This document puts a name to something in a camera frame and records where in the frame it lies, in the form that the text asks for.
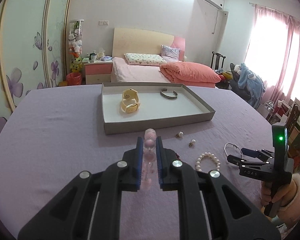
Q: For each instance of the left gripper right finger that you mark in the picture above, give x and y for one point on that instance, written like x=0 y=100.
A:
x=210 y=207

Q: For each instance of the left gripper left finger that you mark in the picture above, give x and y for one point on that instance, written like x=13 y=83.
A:
x=89 y=206

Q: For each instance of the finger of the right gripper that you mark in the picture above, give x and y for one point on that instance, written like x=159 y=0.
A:
x=259 y=154
x=240 y=162

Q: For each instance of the silver hoop bangle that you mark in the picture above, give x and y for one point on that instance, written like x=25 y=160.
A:
x=232 y=149

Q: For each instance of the silver cuff bangle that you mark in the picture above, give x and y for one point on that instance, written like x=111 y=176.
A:
x=168 y=94

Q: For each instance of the cream yellow wristwatch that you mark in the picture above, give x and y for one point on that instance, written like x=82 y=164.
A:
x=130 y=101

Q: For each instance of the pink fluffy sleeve forearm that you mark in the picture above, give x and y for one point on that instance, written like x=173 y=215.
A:
x=290 y=213

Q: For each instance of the right hand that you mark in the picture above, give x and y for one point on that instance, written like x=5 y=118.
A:
x=270 y=193

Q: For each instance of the pearl earring right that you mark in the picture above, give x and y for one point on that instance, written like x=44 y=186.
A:
x=192 y=143

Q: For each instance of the pearl earring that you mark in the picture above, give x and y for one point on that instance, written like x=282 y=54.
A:
x=192 y=143
x=179 y=134

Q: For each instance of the pearl earring left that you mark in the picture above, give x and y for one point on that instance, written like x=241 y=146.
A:
x=179 y=134

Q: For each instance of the blue plush clothing pile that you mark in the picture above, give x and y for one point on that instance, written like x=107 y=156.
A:
x=246 y=84

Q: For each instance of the coral folded duvet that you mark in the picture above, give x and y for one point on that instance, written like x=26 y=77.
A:
x=189 y=72

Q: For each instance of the black wooden chair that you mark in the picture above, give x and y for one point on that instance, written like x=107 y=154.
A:
x=217 y=60

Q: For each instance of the pink curtains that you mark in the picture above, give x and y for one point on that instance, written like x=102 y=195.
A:
x=274 y=53

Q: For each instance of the grey shallow cardboard tray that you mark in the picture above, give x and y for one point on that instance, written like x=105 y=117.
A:
x=155 y=111

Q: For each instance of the small patterned cushion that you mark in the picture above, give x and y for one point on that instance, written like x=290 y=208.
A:
x=169 y=52

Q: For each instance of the red waste bin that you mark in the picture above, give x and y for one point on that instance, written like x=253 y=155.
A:
x=74 y=79

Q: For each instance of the pink white nightstand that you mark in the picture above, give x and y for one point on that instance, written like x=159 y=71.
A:
x=97 y=72

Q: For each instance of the bed with pink sheet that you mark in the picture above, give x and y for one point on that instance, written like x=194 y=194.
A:
x=128 y=40

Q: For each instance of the white floral pillow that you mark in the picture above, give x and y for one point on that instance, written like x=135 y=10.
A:
x=144 y=59

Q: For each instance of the plush toy display column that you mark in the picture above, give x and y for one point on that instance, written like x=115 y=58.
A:
x=75 y=45

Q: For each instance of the sliding wardrobe with flower print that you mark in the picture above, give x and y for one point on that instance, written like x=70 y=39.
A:
x=32 y=49

